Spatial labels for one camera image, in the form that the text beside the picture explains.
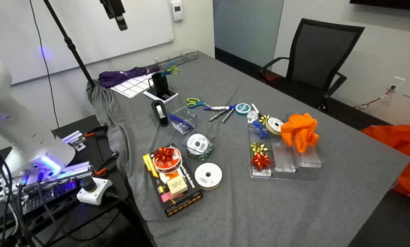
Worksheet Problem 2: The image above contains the purple cloth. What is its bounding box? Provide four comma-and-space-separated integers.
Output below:
97, 67, 163, 90

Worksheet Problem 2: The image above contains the ribbon spool in clear case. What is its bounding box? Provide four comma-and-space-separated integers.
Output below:
184, 131, 215, 163

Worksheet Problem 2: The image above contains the black white ink pad box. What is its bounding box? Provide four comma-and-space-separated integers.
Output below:
143, 88, 181, 106

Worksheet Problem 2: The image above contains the large red gift bow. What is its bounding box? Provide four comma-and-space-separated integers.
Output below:
151, 146, 184, 174

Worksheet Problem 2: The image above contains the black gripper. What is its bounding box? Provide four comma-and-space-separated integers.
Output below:
99, 0, 129, 34

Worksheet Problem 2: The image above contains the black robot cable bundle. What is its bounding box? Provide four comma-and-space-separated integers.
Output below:
0, 136, 123, 247

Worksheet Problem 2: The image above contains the large white ribbon spool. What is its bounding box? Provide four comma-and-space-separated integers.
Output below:
193, 163, 225, 193

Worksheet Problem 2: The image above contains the white emergency stop box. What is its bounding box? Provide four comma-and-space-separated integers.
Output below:
75, 175, 114, 208

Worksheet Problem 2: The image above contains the white gold ribbon spool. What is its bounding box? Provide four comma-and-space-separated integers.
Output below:
258, 115, 287, 138

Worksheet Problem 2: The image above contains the black flat box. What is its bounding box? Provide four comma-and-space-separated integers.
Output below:
141, 153, 206, 220

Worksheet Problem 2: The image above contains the clear acrylic box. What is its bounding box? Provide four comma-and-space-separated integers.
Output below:
166, 105, 200, 138

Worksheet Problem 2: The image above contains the blue ribbon bow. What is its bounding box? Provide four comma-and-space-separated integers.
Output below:
250, 119, 270, 141

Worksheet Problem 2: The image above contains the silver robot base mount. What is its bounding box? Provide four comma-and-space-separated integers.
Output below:
0, 161, 97, 217

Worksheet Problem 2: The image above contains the orange fabric bundle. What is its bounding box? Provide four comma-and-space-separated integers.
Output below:
280, 112, 321, 156

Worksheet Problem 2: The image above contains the small red gift bow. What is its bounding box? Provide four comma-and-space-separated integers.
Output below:
250, 153, 273, 172

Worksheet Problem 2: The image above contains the black wall screen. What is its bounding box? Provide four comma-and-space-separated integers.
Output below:
348, 0, 410, 14

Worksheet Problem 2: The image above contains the small gold gift bow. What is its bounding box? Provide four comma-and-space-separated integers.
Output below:
250, 142, 270, 158

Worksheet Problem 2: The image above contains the black wall cable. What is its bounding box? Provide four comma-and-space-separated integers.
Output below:
355, 86, 396, 113

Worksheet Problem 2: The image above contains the blue tape roll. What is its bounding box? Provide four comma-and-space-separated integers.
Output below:
233, 102, 252, 117

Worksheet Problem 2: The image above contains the clear acrylic tray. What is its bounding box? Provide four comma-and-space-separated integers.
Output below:
296, 145, 325, 171
247, 123, 274, 180
270, 135, 300, 175

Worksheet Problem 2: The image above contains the orange plastic bag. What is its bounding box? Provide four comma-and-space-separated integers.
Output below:
361, 124, 410, 202

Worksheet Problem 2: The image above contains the white thermostat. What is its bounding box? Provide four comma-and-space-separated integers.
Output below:
169, 0, 185, 24

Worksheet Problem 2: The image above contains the purple capped white marker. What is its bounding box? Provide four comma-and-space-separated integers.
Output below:
203, 105, 232, 113

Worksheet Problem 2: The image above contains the whiteboard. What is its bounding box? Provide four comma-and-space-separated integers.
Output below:
0, 0, 176, 87

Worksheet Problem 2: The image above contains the black office chair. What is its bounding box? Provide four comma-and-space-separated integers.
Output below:
258, 17, 366, 113

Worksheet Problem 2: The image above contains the small white tape roll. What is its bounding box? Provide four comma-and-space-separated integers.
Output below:
245, 109, 261, 124

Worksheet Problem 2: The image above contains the white grid paper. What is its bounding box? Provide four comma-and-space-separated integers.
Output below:
110, 75, 156, 101

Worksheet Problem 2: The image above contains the black tripod pole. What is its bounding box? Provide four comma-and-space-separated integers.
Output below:
43, 0, 97, 88

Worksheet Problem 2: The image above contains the cream sticky note pad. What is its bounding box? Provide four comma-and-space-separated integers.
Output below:
166, 176, 189, 197

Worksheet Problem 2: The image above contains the yellow marker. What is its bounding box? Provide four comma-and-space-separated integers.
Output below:
141, 153, 160, 180

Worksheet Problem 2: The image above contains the black tape dispenser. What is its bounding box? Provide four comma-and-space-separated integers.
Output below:
150, 99, 170, 128

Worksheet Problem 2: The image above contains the gray tablecloth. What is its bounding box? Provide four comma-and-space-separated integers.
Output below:
86, 50, 410, 247

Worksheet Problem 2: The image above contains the white wall outlet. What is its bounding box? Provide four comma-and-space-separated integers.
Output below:
391, 75, 407, 94

